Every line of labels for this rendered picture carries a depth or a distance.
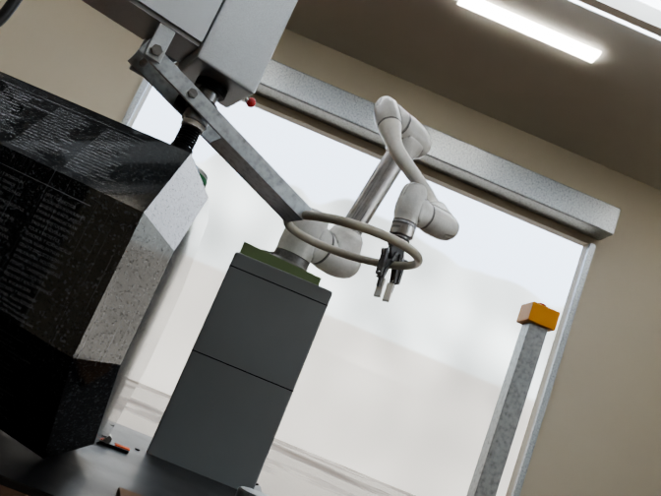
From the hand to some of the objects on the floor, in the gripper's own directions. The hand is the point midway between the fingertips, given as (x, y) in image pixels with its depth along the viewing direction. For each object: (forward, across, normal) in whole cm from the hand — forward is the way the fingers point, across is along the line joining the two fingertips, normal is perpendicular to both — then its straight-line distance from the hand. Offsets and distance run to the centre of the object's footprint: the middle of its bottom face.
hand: (384, 290), depth 247 cm
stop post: (+89, -60, +21) cm, 110 cm away
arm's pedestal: (+82, +9, -53) cm, 98 cm away
